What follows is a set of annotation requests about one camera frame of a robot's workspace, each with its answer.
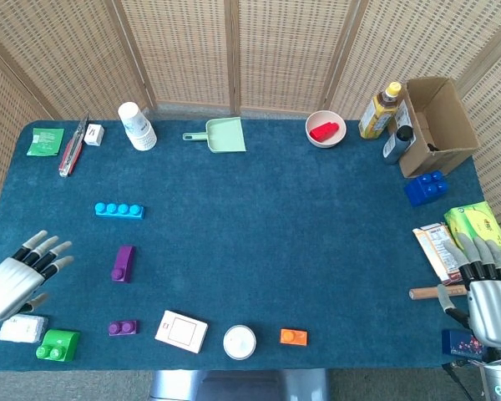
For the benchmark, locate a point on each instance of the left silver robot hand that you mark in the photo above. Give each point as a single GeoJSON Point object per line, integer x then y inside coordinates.
{"type": "Point", "coordinates": [8, 286]}

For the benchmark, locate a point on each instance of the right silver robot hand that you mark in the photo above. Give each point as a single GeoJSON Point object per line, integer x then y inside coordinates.
{"type": "Point", "coordinates": [490, 309]}

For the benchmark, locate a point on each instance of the purple sloped one-stud block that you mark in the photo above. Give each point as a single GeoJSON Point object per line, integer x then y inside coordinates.
{"type": "Point", "coordinates": [124, 261]}

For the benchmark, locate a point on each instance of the green two-stud block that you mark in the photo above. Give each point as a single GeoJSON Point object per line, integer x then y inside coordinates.
{"type": "Point", "coordinates": [60, 344]}

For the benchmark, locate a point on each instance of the small purple two-stud block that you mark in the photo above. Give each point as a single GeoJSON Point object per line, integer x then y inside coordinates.
{"type": "Point", "coordinates": [123, 328]}

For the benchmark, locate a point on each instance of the light blue four-stud block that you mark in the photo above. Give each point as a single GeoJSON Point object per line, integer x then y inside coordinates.
{"type": "Point", "coordinates": [119, 212]}

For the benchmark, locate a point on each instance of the dark blue four-stud block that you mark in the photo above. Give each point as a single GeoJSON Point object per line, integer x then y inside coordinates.
{"type": "Point", "coordinates": [426, 190]}

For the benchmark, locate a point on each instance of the orange one-stud block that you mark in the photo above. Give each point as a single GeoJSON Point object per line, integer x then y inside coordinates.
{"type": "Point", "coordinates": [294, 337]}

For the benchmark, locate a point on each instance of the white paper cups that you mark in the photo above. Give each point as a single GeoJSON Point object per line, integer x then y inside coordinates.
{"type": "Point", "coordinates": [140, 129]}

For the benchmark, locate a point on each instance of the red block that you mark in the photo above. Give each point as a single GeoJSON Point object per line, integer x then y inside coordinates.
{"type": "Point", "coordinates": [323, 131]}

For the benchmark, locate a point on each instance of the white tissue pack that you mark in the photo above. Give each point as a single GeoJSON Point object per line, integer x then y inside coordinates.
{"type": "Point", "coordinates": [23, 330]}

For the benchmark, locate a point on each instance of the dark blue printed box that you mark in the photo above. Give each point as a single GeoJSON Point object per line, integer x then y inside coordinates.
{"type": "Point", "coordinates": [457, 343]}

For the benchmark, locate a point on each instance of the wooden stick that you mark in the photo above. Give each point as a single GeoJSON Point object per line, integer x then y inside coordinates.
{"type": "Point", "coordinates": [423, 293]}

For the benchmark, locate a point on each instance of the green yellow tea box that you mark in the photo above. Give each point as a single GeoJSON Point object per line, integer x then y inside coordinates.
{"type": "Point", "coordinates": [474, 221]}

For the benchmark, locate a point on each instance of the red utility knife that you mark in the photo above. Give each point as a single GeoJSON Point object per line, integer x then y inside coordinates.
{"type": "Point", "coordinates": [71, 154]}

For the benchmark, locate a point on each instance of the green sachet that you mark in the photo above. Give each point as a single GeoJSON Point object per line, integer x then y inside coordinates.
{"type": "Point", "coordinates": [45, 142]}

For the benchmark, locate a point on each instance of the open cardboard box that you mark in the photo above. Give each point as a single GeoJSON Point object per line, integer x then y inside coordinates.
{"type": "Point", "coordinates": [438, 158]}

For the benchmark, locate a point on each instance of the small white box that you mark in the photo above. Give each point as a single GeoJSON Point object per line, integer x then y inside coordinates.
{"type": "Point", "coordinates": [94, 135]}

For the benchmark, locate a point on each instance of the dark grey bottle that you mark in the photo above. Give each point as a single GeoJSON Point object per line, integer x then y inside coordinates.
{"type": "Point", "coordinates": [394, 148]}

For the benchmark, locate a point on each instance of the yellow tea drink bottle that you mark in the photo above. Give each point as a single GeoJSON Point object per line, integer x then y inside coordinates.
{"type": "Point", "coordinates": [376, 119]}

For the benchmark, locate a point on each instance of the beige bowl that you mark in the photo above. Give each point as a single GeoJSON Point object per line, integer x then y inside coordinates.
{"type": "Point", "coordinates": [325, 144]}

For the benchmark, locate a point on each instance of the white round lidded jar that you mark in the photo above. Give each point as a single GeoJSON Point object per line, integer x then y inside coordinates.
{"type": "Point", "coordinates": [239, 342]}

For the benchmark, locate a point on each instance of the blue table cloth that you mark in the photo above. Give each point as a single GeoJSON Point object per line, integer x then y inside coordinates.
{"type": "Point", "coordinates": [254, 234]}

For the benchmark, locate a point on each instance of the grey robot torso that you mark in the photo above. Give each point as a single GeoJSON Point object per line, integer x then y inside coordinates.
{"type": "Point", "coordinates": [238, 386]}

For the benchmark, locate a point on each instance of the light green dustpan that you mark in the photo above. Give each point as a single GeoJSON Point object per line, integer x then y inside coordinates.
{"type": "Point", "coordinates": [225, 135]}

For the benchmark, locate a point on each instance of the bamboo folding screen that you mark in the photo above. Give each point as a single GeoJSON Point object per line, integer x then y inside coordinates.
{"type": "Point", "coordinates": [183, 50]}

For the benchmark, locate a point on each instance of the white box with red frame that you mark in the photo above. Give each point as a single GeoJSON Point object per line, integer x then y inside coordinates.
{"type": "Point", "coordinates": [181, 332]}

